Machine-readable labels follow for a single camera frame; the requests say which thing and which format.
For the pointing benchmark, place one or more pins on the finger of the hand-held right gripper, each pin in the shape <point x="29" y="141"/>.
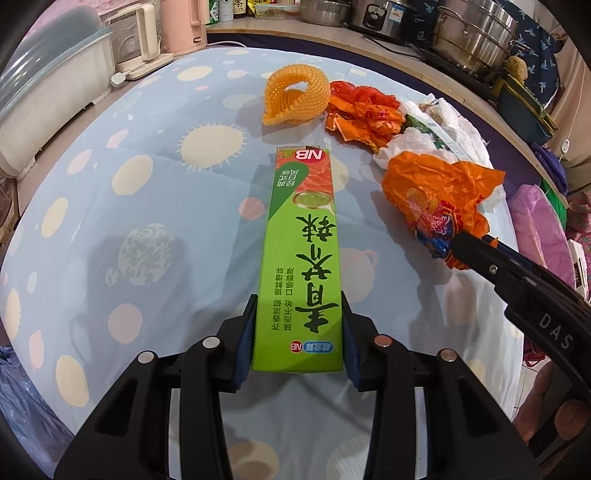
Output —
<point x="512" y="254"/>
<point x="480" y="258"/>

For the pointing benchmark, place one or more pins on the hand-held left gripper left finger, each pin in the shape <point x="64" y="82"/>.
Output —
<point x="244" y="344"/>

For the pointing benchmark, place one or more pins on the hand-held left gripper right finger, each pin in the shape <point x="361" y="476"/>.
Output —
<point x="349" y="344"/>

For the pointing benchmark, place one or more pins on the pink trash bin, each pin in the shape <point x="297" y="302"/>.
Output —
<point x="535" y="221"/>

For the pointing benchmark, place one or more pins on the orange printed plastic bag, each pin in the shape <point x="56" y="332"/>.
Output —
<point x="425" y="184"/>

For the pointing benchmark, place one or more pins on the green paste box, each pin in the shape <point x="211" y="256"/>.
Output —
<point x="300" y="258"/>

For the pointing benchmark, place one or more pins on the red plastic bag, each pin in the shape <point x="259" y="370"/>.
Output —
<point x="360" y="110"/>

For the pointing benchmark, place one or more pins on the orange foam fruit net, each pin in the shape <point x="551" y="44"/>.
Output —
<point x="286" y="99"/>

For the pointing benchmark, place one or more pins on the pink printed cloth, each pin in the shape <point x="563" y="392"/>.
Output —
<point x="581" y="210"/>

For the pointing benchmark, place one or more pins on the purple cloth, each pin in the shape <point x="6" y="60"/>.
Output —
<point x="549" y="166"/>

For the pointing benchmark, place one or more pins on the green and white packet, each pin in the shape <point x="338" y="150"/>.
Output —
<point x="443" y="134"/>

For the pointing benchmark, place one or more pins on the white plastic packaging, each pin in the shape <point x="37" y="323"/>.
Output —
<point x="415" y="145"/>

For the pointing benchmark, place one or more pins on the blue basin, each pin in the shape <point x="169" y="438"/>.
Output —
<point x="517" y="108"/>

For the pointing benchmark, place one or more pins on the light blue dotted blanket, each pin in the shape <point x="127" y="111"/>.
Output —
<point x="138" y="230"/>

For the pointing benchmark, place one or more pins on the yellow green cloth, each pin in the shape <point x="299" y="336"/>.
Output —
<point x="531" y="99"/>

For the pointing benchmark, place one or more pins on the yellow sponge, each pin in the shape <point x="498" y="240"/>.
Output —
<point x="515" y="69"/>

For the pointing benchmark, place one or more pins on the black induction cooker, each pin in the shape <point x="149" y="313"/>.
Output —
<point x="443" y="64"/>

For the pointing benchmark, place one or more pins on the blue printed cloth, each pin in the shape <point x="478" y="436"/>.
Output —
<point x="542" y="55"/>

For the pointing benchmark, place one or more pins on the steel steamer pot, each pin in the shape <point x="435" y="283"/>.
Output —
<point x="475" y="41"/>

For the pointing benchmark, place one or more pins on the blue plastic bag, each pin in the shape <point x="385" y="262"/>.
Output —
<point x="27" y="397"/>

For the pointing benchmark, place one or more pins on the steel rice cooker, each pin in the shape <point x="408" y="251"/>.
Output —
<point x="383" y="16"/>

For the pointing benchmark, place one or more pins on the white power plug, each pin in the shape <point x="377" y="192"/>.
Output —
<point x="119" y="78"/>

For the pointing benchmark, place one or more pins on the steel bowl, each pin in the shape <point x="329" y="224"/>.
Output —
<point x="325" y="5"/>

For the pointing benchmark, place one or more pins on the white dish rack clear lid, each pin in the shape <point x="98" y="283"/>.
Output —
<point x="55" y="92"/>

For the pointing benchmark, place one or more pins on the pink kettle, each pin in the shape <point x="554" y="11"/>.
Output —
<point x="184" y="27"/>

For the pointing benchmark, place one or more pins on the white kitchen appliance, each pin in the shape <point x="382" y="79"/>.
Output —
<point x="143" y="37"/>

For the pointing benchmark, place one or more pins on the clear container yellow packets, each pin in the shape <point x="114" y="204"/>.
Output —
<point x="274" y="7"/>

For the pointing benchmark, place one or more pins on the white jar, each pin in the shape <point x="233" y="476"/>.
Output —
<point x="226" y="9"/>

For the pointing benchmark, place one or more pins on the green label can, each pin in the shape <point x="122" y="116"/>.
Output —
<point x="213" y="9"/>

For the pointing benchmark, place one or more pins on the dark sauce bottle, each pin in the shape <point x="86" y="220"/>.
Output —
<point x="238" y="7"/>

